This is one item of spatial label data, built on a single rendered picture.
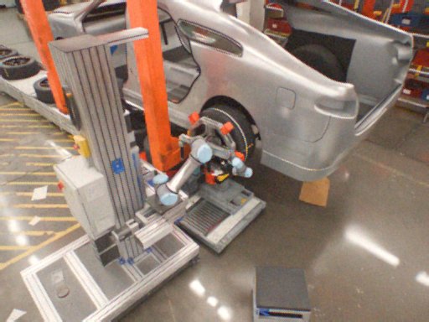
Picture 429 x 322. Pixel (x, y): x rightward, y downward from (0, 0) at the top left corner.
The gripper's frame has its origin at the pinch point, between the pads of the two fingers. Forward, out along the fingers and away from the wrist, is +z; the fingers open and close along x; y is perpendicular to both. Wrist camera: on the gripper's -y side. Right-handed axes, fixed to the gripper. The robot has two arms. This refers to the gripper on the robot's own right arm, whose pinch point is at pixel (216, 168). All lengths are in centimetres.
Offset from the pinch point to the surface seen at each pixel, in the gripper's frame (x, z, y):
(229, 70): -61, 0, 60
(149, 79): -15, 46, 81
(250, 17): -466, 237, -25
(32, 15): -44, 224, 151
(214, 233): 22, 22, -73
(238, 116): -52, 2, 18
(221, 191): -24, 38, -62
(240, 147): -32.3, -5.8, -1.1
